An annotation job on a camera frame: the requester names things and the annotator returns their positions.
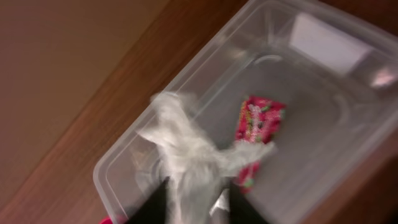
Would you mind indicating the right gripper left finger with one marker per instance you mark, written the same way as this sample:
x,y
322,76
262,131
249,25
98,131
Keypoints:
x,y
154,209

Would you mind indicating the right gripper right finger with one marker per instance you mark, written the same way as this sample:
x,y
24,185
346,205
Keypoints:
x,y
240,210

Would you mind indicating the white napkin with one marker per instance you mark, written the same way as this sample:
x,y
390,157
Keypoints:
x,y
196,168

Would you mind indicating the red snack wrapper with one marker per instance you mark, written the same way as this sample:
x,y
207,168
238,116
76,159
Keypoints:
x,y
259,121

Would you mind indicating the red plastic tray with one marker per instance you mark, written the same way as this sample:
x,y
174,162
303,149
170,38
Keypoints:
x,y
107,220

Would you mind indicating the clear plastic bin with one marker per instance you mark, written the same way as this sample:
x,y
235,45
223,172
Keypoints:
x,y
336,76

